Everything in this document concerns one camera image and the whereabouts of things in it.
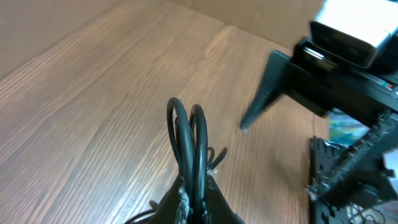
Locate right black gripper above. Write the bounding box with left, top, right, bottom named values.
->
left=239, top=50, right=397, bottom=199

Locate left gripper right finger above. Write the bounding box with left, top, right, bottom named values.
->
left=204, top=175, right=245, bottom=224

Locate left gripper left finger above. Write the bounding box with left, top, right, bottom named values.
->
left=147, top=176, right=190, bottom=224

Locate black cable bundle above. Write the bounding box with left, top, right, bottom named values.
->
left=124, top=97, right=229, bottom=224

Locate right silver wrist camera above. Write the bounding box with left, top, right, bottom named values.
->
left=292, top=0, right=397, bottom=75

